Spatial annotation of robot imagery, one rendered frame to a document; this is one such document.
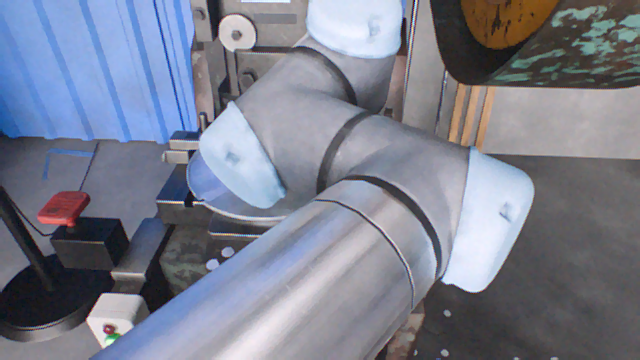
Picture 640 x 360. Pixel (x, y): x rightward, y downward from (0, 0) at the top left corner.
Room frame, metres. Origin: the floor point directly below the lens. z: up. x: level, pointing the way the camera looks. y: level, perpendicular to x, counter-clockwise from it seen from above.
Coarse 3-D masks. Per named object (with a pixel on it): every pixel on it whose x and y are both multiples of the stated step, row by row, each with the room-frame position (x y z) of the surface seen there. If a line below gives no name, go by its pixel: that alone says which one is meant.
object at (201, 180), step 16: (192, 160) 0.59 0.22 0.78; (192, 176) 0.54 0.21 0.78; (208, 176) 0.54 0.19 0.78; (192, 192) 0.49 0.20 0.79; (224, 192) 0.50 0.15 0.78; (288, 192) 0.50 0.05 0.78; (224, 208) 0.46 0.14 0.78; (240, 208) 0.46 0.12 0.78; (256, 208) 0.46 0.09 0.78; (272, 208) 0.46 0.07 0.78; (288, 208) 0.46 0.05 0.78
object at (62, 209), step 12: (60, 192) 0.53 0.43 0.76; (72, 192) 0.53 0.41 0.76; (84, 192) 0.53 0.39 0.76; (48, 204) 0.50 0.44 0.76; (60, 204) 0.50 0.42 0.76; (72, 204) 0.50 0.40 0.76; (84, 204) 0.50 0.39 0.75; (48, 216) 0.47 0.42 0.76; (60, 216) 0.47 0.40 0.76; (72, 216) 0.47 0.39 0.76
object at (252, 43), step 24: (216, 0) 0.63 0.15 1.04; (240, 0) 0.62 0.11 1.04; (264, 0) 0.62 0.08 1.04; (288, 0) 0.62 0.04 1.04; (240, 24) 0.61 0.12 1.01; (264, 24) 0.62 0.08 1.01; (288, 24) 0.62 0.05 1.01; (240, 48) 0.61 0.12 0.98; (264, 48) 0.61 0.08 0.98; (288, 48) 0.61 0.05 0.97; (240, 72) 0.59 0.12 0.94; (264, 72) 0.59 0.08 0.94
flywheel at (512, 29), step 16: (464, 0) 0.78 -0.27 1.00; (480, 0) 0.69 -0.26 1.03; (496, 0) 0.64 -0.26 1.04; (512, 0) 0.55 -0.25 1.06; (528, 0) 0.50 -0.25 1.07; (544, 0) 0.46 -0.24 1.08; (464, 16) 0.76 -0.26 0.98; (480, 16) 0.67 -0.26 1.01; (496, 16) 0.60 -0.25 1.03; (512, 16) 0.54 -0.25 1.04; (528, 16) 0.49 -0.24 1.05; (544, 16) 0.45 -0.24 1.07; (480, 32) 0.65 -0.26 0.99; (496, 32) 0.58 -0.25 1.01; (512, 32) 0.52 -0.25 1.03; (528, 32) 0.48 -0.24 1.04; (496, 48) 0.56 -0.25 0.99; (512, 48) 0.53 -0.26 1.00
